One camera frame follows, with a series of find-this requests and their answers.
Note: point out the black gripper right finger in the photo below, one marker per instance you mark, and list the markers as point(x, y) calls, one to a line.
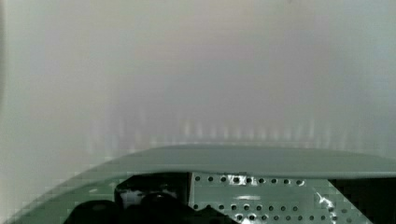
point(374, 197)

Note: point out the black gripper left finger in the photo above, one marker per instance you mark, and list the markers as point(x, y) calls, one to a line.
point(160, 198)

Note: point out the green plastic strainer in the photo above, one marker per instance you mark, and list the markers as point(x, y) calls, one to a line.
point(250, 184)

